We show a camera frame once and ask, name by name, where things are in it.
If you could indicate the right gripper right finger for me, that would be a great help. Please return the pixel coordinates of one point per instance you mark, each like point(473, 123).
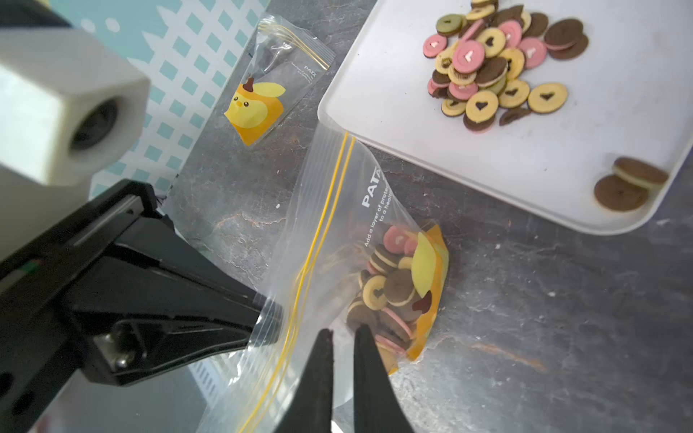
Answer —
point(376, 408)

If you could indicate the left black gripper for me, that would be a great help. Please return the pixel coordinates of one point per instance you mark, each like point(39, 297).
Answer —
point(141, 302)

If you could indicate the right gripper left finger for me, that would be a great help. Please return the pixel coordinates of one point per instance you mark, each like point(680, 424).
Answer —
point(311, 407)

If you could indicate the clear ziploc bag of cookies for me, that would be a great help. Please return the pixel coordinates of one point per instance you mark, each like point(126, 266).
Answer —
point(349, 255)

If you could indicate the ziploc bag with yellow chick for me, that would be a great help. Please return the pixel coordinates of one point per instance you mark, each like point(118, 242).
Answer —
point(287, 61)

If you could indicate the pile of round cookies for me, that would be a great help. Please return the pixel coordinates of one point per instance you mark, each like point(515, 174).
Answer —
point(480, 56)

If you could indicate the brown cookie on tray edge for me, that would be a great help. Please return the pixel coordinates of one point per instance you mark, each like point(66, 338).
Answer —
point(618, 195)

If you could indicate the white plastic tray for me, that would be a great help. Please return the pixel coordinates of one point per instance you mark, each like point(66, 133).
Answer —
point(629, 94)

